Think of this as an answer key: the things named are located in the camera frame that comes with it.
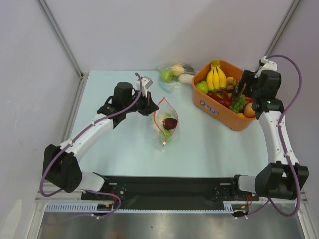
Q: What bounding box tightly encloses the aluminium frame post right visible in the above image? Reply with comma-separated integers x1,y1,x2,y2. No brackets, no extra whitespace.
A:
264,0,302,56

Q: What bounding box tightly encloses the blue zip clear bag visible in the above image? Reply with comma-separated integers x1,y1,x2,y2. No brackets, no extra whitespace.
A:
156,62,196,93

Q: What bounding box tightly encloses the brown longan bunch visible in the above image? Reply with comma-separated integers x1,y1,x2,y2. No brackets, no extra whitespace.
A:
226,76,239,91

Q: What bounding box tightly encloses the aluminium frame post left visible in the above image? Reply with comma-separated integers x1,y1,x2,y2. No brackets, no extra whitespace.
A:
36,0,83,78

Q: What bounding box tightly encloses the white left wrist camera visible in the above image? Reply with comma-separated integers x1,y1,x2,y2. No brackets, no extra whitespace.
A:
136,76,153,97

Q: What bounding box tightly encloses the red zip clear bag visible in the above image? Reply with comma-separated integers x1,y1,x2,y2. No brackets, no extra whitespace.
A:
151,97,179,150

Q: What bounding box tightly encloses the white cable duct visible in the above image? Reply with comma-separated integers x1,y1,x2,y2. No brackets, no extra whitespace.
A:
45,202,248,214

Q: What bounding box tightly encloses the dark purple fake fruit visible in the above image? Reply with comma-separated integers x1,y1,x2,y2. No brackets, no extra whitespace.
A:
163,117,178,130

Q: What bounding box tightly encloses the peach fake fruit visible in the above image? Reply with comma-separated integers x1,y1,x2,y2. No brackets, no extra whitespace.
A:
244,102,256,118

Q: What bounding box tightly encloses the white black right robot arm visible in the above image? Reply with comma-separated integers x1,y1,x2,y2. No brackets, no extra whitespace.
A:
230,70,309,200

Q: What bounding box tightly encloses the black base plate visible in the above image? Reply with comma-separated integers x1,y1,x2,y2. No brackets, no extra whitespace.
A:
80,176,259,209

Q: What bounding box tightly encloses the green fake apple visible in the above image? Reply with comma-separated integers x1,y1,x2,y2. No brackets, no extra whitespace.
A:
160,69,173,83

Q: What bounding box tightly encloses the green apple in tub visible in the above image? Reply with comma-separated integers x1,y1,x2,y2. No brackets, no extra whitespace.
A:
195,81,209,94

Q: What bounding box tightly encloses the yellow banana bunch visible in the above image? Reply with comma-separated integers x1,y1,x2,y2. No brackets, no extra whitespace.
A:
206,59,227,91

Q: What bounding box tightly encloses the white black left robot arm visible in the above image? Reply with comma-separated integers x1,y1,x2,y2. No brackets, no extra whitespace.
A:
42,77,158,199

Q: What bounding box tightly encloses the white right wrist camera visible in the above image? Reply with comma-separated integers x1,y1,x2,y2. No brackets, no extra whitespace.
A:
258,56,277,72

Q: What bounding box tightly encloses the green grape bunch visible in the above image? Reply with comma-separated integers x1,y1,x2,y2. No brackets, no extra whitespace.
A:
229,94,248,113

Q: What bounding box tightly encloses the yellow fake fruit in bag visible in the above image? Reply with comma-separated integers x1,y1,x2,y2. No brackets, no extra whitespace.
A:
171,64,185,76

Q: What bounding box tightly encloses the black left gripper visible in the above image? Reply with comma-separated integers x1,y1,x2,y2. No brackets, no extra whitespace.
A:
123,89,158,116

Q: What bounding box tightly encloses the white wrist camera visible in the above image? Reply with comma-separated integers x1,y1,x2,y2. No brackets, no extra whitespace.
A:
258,56,277,72
136,76,153,97

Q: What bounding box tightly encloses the white fake egg in bag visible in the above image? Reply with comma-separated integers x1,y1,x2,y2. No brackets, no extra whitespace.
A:
178,74,194,84

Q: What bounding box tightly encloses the orange plastic tub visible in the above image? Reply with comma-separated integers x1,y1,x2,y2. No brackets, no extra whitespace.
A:
192,63,256,131

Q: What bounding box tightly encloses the aluminium frame post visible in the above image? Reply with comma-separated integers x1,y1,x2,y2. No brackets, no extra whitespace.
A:
264,0,302,56
36,0,83,78

